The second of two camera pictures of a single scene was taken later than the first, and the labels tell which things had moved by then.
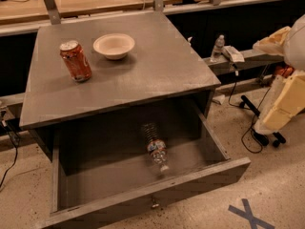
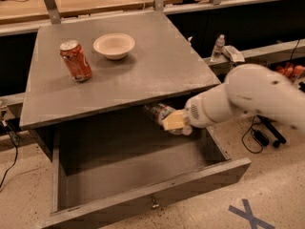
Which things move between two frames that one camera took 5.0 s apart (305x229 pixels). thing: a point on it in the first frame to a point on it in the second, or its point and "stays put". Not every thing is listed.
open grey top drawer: (101, 168) stays put
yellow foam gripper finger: (286, 99) to (200, 112)
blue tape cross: (248, 215) stays put
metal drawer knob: (154, 204) stays put
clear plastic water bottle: (156, 147) to (158, 112)
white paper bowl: (115, 46) stays put
